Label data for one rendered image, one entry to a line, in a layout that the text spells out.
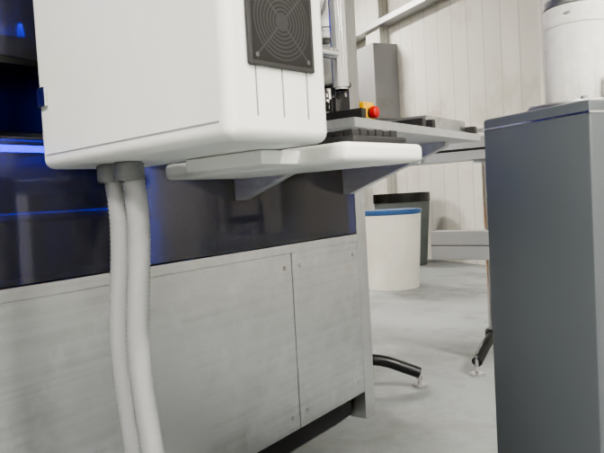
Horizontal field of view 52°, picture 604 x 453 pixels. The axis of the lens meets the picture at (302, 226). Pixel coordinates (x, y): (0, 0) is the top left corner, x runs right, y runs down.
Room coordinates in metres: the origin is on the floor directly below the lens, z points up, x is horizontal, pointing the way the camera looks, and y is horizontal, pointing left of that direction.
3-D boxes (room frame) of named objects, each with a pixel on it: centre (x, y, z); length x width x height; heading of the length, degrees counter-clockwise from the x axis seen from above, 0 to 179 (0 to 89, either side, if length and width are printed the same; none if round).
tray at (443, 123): (1.76, -0.26, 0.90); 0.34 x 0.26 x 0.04; 54
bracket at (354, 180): (1.84, -0.28, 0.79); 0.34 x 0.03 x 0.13; 54
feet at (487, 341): (2.56, -0.78, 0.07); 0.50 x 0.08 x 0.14; 144
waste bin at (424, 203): (6.24, -1.01, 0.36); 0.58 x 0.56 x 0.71; 24
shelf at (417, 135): (1.64, -0.13, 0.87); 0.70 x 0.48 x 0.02; 144
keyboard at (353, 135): (1.12, 0.01, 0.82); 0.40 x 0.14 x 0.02; 46
